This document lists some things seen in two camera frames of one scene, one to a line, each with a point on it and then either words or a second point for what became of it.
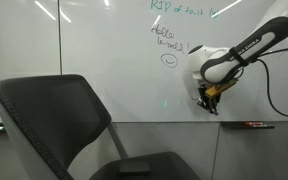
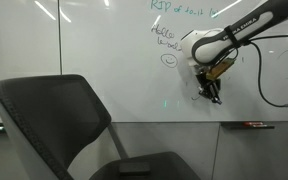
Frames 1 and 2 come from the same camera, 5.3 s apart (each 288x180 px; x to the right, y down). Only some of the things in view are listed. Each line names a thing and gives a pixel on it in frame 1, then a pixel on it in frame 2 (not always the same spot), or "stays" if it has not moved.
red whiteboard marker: (254, 124) stays
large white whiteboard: (132, 55) stays
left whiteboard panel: (22, 40) stays
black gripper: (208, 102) -> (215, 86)
